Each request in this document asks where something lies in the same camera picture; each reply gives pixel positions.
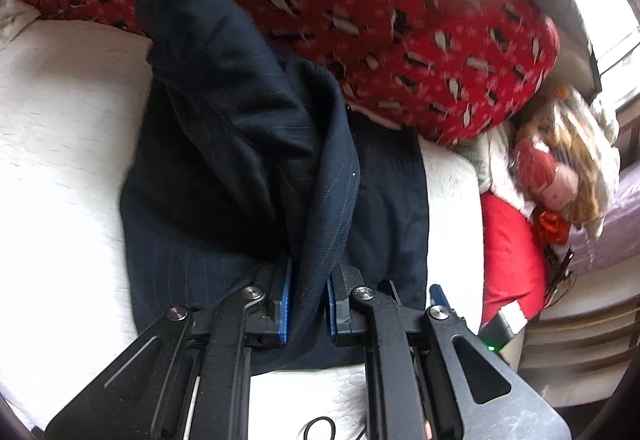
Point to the plush doll in plastic bag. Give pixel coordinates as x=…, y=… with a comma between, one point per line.
x=545, y=170

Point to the white quilted bed cover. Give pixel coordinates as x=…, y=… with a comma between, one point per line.
x=60, y=145

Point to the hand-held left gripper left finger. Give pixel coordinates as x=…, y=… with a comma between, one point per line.
x=286, y=305

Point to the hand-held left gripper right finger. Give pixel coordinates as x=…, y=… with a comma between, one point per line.
x=331, y=312

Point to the red pillow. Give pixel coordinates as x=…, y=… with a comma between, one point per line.
x=510, y=250

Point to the purple cloth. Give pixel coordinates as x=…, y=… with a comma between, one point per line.
x=610, y=230

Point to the red ribbon bow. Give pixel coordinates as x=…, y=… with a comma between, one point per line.
x=550, y=225

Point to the white crumpled cloth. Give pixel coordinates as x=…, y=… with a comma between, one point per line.
x=492, y=160

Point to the white fluffy plush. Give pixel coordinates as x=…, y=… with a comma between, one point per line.
x=602, y=155

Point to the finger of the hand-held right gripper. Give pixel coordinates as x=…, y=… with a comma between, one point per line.
x=438, y=294

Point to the navy pinstripe zip jacket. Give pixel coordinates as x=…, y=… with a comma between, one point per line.
x=225, y=145

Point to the red printed blanket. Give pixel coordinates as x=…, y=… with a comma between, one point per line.
x=400, y=10

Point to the window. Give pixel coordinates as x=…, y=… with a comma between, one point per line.
x=605, y=5

